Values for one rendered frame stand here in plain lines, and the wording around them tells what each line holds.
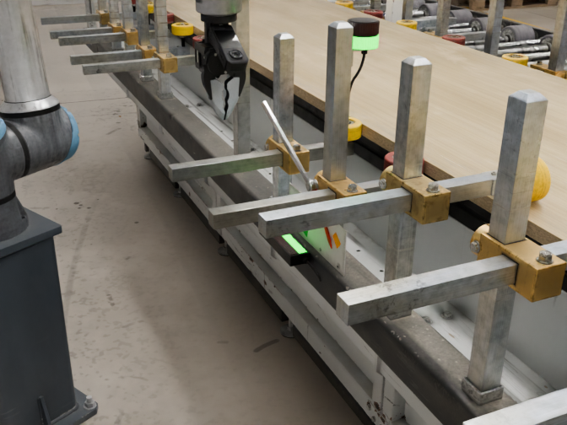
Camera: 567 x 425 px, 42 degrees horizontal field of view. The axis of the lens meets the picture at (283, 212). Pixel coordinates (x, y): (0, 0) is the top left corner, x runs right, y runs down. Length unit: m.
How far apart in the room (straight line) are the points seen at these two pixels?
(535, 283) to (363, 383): 1.12
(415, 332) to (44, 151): 1.07
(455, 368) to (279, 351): 1.26
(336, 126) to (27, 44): 0.85
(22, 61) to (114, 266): 1.26
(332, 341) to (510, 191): 1.28
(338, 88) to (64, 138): 0.84
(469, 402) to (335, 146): 0.55
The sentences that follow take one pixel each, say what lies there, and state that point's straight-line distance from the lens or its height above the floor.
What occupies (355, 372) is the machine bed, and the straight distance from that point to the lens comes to 2.09.
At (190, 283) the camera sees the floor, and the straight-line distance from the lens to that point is 2.81.
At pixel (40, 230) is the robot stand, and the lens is 1.93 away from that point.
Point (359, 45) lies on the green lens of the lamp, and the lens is 1.39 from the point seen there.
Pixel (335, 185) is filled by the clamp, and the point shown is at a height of 0.87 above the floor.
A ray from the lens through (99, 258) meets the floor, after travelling 3.05.
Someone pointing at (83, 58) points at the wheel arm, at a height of 0.82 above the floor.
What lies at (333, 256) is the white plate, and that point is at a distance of 1.48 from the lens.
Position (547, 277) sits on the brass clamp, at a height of 0.95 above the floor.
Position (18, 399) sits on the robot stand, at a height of 0.16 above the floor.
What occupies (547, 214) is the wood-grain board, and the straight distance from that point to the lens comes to 1.32.
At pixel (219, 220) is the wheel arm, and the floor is 0.85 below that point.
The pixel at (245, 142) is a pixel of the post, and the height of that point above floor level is 0.78.
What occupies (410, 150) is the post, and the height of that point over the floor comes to 1.02.
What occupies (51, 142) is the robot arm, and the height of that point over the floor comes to 0.79.
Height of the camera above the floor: 1.43
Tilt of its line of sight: 25 degrees down
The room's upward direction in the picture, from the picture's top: 1 degrees clockwise
